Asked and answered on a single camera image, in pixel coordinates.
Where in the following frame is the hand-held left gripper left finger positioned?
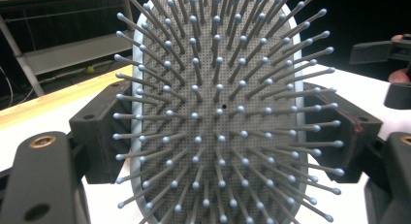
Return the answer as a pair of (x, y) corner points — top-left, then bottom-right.
(69, 80), (137, 185)

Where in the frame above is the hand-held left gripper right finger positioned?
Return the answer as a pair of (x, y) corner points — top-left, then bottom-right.
(301, 81), (384, 183)

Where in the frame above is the light blue hairbrush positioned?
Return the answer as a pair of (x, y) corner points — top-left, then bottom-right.
(112, 0), (345, 224)

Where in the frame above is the white metal desk frame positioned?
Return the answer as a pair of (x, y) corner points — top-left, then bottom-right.
(0, 0), (135, 97)

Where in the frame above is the tangle of floor cables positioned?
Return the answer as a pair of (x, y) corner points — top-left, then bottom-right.
(0, 64), (37, 104)

